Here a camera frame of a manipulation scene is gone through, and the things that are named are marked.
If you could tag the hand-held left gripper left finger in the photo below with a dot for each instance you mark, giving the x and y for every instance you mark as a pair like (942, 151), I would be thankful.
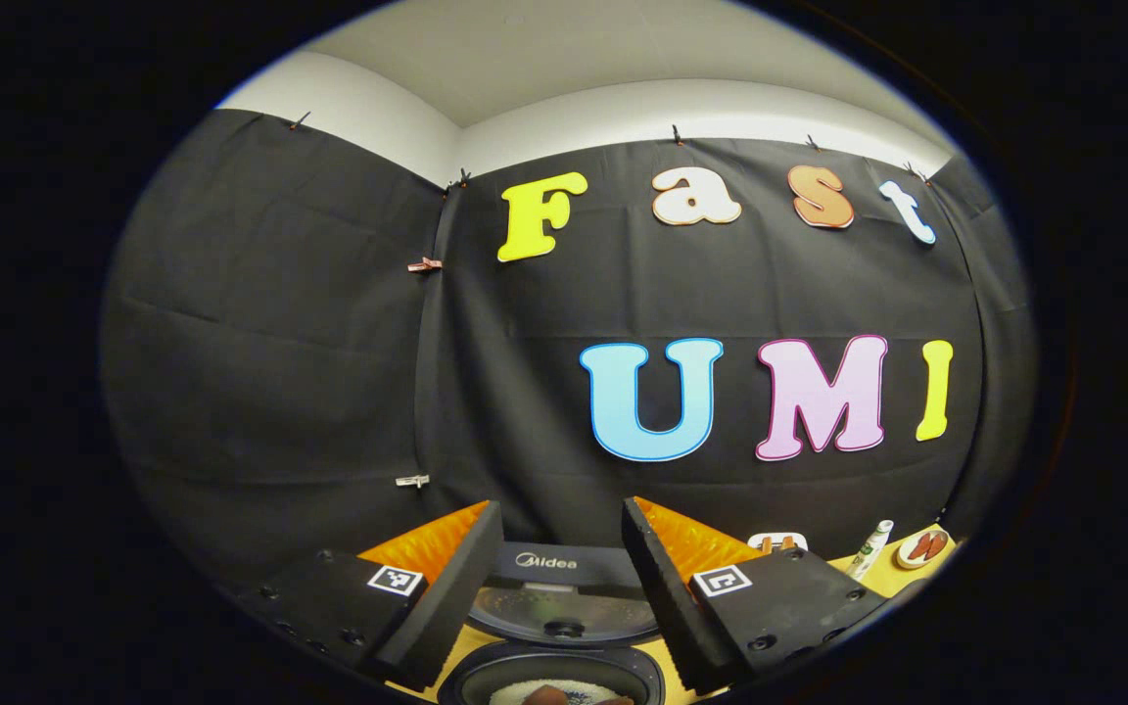
(446, 597)

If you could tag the white drink bottle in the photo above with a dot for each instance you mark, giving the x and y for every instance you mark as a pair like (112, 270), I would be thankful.
(868, 550)

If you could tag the white clothes peg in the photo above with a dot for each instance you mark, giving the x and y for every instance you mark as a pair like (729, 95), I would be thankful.
(412, 480)

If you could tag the pink clothes peg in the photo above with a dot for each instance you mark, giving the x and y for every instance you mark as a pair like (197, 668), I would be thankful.
(424, 264)

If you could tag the red sausage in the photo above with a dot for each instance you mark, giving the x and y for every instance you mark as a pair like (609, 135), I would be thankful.
(919, 548)
(938, 542)

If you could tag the white toaster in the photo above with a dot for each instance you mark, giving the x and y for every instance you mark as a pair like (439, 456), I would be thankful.
(801, 541)

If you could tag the black rice cooker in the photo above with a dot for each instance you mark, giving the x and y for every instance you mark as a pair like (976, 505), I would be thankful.
(564, 578)

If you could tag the white plate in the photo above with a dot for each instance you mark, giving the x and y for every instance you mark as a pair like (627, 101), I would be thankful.
(907, 560)

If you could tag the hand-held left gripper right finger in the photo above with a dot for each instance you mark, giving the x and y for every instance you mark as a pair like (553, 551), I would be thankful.
(667, 607)

